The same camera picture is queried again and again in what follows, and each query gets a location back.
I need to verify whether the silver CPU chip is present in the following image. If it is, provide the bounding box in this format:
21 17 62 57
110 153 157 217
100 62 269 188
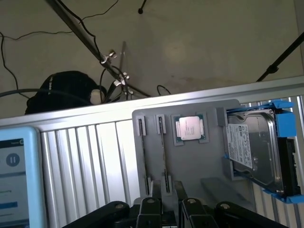
174 115 207 143

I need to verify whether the black bag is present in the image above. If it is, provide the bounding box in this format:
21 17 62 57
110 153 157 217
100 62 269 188
25 70 107 115

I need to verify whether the black stand foot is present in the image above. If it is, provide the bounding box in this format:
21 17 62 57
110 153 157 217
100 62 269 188
137 0 149 14

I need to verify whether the black tripod stand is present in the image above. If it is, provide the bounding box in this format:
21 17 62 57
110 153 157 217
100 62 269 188
44 0 152 103

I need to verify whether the grey parts rack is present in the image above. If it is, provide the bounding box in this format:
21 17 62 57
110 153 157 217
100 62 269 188
132 98 261 214

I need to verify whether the silver hard disk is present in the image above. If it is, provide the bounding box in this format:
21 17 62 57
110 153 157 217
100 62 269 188
224 108 285 195

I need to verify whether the white round cap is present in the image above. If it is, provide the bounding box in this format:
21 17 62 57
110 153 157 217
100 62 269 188
91 88 105 105

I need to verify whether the black cable loop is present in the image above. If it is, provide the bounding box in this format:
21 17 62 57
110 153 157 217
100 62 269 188
156 84 172 96

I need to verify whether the black stand leg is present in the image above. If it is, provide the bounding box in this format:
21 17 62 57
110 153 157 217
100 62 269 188
256 30 304 83

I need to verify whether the thin black floor cable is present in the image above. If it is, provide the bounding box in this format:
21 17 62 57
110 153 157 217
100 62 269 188
0 0 119 95

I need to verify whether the light blue teach pendant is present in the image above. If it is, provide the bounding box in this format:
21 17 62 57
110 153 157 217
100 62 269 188
0 125 48 228

